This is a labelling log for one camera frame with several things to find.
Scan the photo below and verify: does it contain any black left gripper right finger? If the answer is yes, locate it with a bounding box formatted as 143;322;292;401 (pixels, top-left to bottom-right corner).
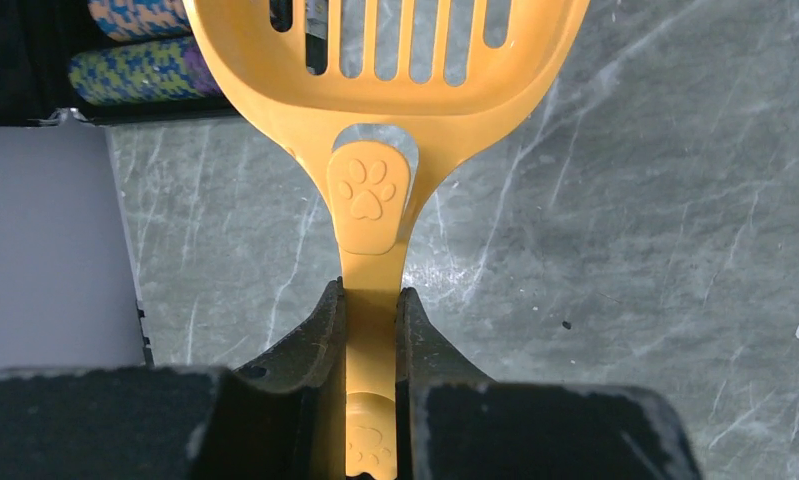
395;288;702;479

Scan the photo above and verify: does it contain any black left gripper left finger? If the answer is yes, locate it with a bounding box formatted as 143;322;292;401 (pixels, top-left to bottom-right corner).
0;280;346;479

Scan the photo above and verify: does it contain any yellow slotted plastic scoop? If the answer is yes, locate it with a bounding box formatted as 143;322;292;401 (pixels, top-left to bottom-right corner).
184;1;588;479

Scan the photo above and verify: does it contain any black poker chip case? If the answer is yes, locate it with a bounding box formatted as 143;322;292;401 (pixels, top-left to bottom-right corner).
0;1;236;127

